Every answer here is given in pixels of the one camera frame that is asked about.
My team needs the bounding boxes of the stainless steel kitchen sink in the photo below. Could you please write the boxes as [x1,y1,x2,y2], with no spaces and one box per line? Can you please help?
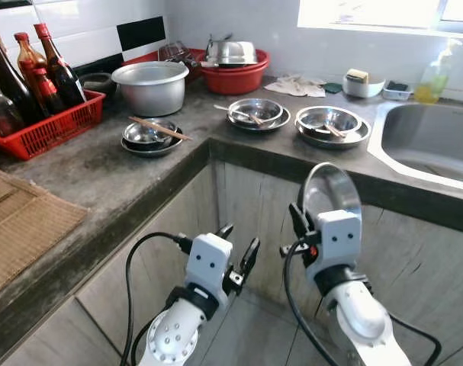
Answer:
[367,101,463,193]

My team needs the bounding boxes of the stainless steel spoon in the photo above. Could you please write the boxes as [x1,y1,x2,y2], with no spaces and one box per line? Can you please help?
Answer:
[214,104,251,119]

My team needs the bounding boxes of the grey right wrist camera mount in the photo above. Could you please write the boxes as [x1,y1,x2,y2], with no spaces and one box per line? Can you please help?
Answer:
[307,210,362,269]

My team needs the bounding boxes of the stainless steel plate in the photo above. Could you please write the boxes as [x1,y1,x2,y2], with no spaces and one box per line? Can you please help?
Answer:
[296,116,371,149]
[121,131,184,159]
[227,105,291,133]
[300,162,363,230]

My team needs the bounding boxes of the small white plastic tray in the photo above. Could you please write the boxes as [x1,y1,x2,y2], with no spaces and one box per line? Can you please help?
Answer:
[382,81,415,102]

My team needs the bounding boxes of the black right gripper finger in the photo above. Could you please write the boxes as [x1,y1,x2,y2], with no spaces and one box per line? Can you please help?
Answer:
[288,202,310,242]

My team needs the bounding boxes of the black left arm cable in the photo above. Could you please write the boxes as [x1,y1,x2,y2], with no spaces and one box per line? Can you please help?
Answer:
[121,231,194,366]

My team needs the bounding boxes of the white ceramic bowl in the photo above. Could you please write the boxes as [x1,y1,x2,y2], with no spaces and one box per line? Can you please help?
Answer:
[342,76,386,99]

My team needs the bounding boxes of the red plastic basin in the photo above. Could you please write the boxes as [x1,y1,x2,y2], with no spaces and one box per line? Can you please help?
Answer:
[187,48,271,96]

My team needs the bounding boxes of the red plastic crate basket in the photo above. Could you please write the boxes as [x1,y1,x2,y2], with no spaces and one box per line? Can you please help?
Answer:
[0,90,106,161]

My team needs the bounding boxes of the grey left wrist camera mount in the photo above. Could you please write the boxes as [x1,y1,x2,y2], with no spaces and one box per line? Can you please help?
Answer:
[185,233,233,294]

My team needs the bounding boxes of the brown woven mat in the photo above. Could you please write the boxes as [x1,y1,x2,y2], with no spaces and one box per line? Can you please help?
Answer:
[0,168,88,302]

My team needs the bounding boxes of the dark brown bottle red cap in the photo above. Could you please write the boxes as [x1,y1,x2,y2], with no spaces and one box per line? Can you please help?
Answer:
[34,23,87,108]

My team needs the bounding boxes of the clear glass bottle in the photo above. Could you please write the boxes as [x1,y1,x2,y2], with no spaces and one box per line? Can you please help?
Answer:
[0,72,24,138]

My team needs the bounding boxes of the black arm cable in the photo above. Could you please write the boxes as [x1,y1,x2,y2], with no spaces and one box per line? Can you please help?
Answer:
[283,242,443,366]
[121,231,194,366]

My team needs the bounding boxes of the aluminium cooking pot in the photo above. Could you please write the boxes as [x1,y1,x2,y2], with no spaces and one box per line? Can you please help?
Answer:
[111,61,190,118]

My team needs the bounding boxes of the yellow dish soap pump bottle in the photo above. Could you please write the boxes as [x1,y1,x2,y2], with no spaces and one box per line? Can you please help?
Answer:
[413,38,455,104]

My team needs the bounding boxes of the small dark bowl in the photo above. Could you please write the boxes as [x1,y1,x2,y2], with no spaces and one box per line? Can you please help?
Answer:
[80,72,117,96]

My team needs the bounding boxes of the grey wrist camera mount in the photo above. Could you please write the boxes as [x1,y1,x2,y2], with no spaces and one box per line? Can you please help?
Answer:
[307,210,362,269]
[185,233,233,294]

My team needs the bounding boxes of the crumpled white cloth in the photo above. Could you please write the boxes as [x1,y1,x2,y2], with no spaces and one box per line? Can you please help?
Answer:
[264,74,327,98]

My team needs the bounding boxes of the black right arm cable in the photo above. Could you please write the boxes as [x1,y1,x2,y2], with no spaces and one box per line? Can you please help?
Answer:
[283,242,443,366]

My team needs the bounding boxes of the white framed window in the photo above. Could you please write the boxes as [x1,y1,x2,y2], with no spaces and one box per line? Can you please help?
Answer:
[297,0,463,39]

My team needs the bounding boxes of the small dark bottle red cap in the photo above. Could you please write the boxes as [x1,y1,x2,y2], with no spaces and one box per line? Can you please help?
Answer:
[31,67,66,117]

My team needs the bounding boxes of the metal wire basket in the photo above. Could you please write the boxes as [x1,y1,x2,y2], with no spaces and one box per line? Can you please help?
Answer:
[159,40,205,66]

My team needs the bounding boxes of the domed stainless steel lid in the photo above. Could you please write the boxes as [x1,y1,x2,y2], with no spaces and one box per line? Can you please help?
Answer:
[205,34,259,68]

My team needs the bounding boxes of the tall dark sauce bottle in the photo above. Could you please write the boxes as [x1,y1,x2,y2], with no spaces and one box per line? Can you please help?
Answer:
[0,27,43,127]

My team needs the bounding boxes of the amber bottle red cap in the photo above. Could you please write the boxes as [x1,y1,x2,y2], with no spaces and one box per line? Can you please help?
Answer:
[14,32,47,88]

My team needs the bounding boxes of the grey wooden counter cabinet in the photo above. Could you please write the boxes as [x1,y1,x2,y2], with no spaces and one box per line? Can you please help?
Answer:
[0,141,463,366]

